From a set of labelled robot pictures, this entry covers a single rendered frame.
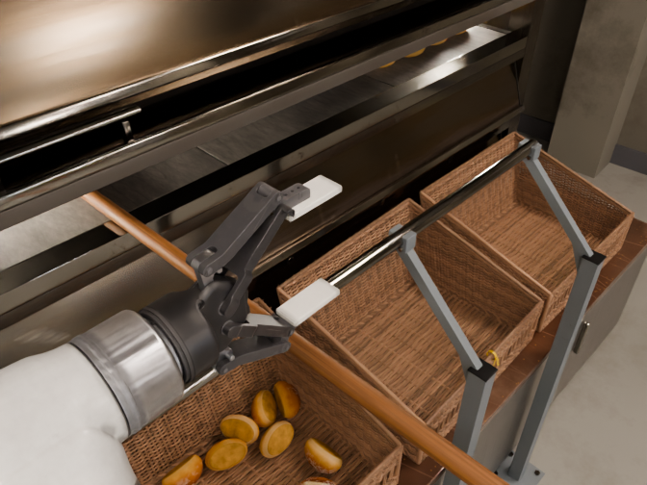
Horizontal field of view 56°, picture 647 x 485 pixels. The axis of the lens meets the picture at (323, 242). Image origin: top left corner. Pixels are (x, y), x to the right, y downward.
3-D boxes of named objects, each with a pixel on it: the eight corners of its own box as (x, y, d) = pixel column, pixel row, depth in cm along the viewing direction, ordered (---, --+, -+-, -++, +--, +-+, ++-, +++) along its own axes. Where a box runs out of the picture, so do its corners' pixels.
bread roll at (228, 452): (252, 460, 140) (246, 453, 145) (244, 433, 139) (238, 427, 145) (211, 479, 136) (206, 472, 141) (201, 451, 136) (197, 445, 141)
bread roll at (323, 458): (317, 435, 145) (305, 455, 145) (304, 434, 139) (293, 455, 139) (349, 460, 140) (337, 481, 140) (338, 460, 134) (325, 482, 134)
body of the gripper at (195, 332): (123, 293, 51) (211, 242, 56) (142, 360, 56) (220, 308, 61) (176, 339, 47) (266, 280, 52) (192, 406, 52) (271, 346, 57)
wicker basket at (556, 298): (407, 260, 201) (415, 190, 184) (499, 192, 232) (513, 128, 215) (540, 336, 174) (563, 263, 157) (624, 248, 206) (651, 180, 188)
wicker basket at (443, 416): (275, 360, 167) (271, 286, 150) (401, 264, 199) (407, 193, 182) (419, 470, 141) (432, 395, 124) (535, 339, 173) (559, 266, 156)
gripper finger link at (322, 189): (268, 210, 56) (268, 203, 56) (320, 180, 60) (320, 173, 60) (290, 222, 55) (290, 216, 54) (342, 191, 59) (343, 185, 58)
